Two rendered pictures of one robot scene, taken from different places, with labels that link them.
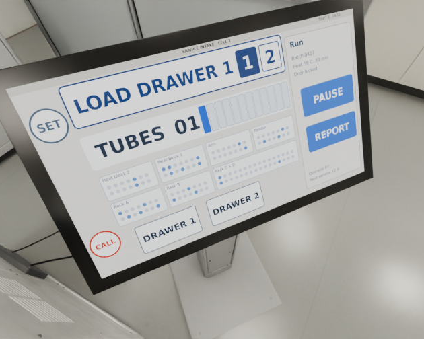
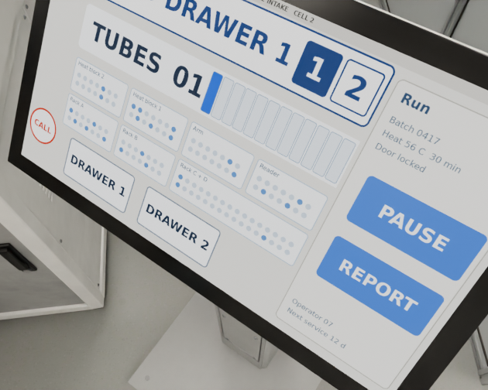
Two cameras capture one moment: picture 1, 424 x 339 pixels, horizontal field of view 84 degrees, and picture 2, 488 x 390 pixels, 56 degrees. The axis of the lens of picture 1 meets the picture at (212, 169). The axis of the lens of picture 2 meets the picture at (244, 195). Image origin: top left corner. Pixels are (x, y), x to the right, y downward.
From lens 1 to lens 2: 0.28 m
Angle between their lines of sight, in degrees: 29
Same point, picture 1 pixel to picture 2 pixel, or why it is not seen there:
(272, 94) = (321, 142)
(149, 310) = (139, 292)
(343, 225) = not seen: outside the picture
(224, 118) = (234, 114)
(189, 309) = (168, 343)
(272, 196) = (223, 268)
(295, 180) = (266, 285)
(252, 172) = (220, 213)
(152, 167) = (125, 93)
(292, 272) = not seen: outside the picture
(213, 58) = (273, 27)
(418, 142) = not seen: outside the picture
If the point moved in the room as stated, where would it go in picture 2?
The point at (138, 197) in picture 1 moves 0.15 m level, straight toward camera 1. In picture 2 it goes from (94, 111) to (6, 232)
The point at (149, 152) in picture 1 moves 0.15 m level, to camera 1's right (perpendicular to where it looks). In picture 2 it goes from (132, 74) to (215, 183)
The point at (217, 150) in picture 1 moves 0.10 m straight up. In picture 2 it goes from (200, 143) to (188, 64)
